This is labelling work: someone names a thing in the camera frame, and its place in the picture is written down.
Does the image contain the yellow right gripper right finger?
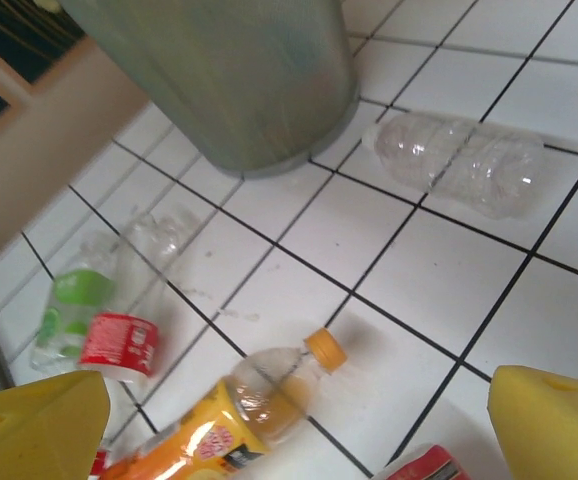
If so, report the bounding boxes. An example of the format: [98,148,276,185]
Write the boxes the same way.
[486,363,578,480]

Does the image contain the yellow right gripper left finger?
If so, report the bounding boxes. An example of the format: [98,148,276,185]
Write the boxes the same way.
[0,369,113,480]

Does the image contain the clear bottle red label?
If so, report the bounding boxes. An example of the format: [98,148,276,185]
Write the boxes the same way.
[76,204,200,476]

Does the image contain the tea bottle red gold label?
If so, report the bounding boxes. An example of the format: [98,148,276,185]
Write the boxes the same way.
[368,442,508,480]

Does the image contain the clear bottle bright green label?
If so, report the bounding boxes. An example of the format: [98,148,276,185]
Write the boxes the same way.
[28,227,120,374]

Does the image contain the orange juice bottle yellow label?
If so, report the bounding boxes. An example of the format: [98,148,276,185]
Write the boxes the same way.
[101,327,349,480]

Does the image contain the clear unlabelled plastic bottle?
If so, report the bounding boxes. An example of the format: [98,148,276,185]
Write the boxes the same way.
[361,110,546,221]

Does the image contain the grey metal mesh bin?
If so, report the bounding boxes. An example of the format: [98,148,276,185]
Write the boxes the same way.
[58,0,361,180]

